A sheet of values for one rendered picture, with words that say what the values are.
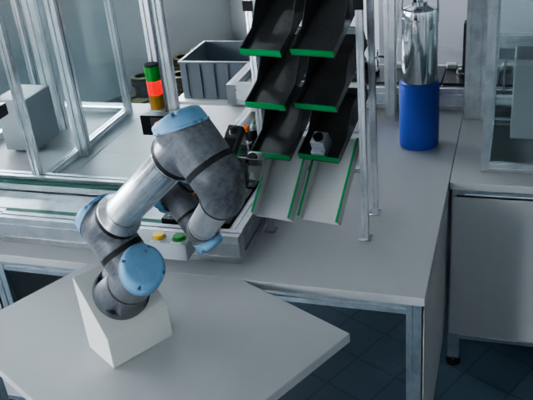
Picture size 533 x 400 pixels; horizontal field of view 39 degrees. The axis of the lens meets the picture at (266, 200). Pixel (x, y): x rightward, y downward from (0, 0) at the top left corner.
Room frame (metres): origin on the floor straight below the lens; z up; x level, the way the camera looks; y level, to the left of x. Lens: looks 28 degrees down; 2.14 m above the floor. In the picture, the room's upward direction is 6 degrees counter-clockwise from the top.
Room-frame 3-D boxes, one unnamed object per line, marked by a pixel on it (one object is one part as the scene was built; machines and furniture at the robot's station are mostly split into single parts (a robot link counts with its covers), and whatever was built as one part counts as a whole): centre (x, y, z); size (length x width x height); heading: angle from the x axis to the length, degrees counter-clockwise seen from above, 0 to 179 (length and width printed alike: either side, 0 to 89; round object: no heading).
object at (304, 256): (2.64, 0.04, 0.84); 1.50 x 1.41 x 0.03; 70
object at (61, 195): (2.35, 0.47, 0.91); 0.84 x 0.28 x 0.10; 70
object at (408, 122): (2.77, -0.64, 0.99); 0.16 x 0.16 x 0.27
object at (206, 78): (4.36, 0.08, 0.73); 0.62 x 0.42 x 0.23; 70
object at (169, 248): (2.05, 0.35, 0.93); 0.21 x 0.07 x 0.06; 70
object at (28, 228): (2.18, 0.51, 0.91); 0.89 x 0.06 x 0.11; 70
